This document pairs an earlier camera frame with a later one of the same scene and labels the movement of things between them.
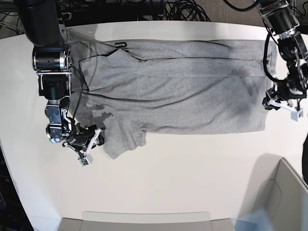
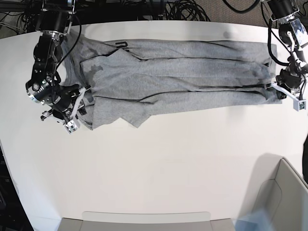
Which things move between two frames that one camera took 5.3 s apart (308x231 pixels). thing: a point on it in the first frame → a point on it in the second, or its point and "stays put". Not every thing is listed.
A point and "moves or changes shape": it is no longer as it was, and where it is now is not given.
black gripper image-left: x=81 y=135 → x=64 y=96
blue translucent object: x=259 y=220 stays put
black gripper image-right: x=286 y=90 → x=286 y=81
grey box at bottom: x=146 y=221 stays put
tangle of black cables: x=188 y=10 stays put
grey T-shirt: x=132 y=88 moves or changes shape
